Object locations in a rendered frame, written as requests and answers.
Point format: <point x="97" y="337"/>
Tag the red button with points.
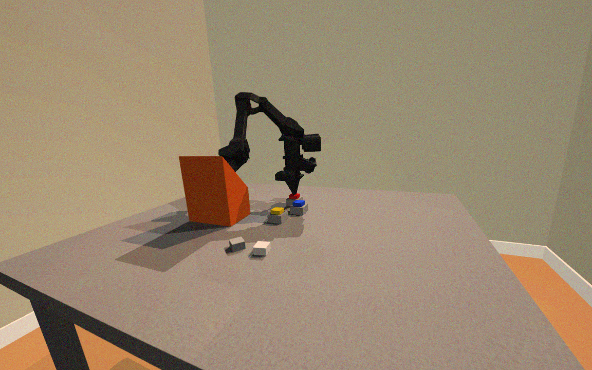
<point x="292" y="198"/>

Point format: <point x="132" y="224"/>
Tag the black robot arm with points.
<point x="237" y="152"/>

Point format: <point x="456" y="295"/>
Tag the yellow button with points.
<point x="277" y="215"/>

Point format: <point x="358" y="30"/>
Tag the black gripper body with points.
<point x="288" y="174"/>

